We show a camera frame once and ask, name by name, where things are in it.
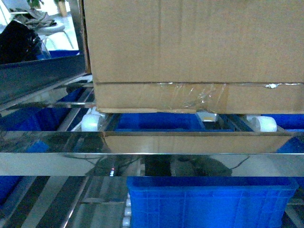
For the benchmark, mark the blue bin lower shelf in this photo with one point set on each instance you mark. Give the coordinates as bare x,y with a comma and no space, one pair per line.
209,202

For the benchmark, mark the white chair with clothes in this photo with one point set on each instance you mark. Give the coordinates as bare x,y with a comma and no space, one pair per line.
40,22

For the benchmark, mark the large cardboard box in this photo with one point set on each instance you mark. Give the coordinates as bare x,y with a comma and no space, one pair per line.
184,56

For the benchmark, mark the white roller wheel right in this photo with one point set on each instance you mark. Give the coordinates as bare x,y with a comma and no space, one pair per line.
264,124

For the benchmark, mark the stainless steel shelf rail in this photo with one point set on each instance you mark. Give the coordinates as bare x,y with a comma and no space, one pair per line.
132,153

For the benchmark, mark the white roller wheel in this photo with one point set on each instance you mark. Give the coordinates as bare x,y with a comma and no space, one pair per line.
91,122
264,124

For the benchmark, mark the blue plastic bin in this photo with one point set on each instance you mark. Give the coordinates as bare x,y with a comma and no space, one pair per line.
166,122

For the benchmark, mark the white roller wheel left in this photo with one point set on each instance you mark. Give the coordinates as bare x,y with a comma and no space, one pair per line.
91,122

